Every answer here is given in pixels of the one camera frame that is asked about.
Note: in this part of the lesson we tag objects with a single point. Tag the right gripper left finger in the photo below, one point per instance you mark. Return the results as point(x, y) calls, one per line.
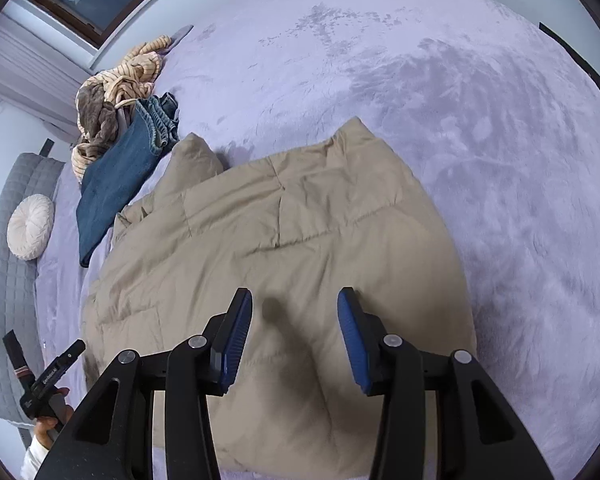
point(111, 433)

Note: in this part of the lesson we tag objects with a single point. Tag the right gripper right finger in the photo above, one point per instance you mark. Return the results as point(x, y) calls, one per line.
point(479, 435)

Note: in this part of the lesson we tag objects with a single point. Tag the beige puffer jacket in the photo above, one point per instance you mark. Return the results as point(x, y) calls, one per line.
point(294, 228)

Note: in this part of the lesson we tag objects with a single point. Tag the white sleeve forearm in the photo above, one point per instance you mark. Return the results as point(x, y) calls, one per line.
point(33, 459)

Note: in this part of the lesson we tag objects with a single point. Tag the striped and brown clothes pile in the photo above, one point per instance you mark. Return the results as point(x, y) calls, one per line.
point(104, 102)

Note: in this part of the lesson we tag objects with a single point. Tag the person's left hand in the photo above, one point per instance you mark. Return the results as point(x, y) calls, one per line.
point(44, 425)

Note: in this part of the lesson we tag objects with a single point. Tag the grey quilted headboard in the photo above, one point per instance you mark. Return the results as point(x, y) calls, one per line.
point(31, 174)

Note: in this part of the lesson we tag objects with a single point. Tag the round cream pleated cushion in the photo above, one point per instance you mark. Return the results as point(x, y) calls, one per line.
point(30, 226)

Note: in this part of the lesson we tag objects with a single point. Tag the folded blue denim jeans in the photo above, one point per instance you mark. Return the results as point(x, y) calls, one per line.
point(114, 179)

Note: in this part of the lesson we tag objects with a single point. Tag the grey curtain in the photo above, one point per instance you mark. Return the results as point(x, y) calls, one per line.
point(40, 80)

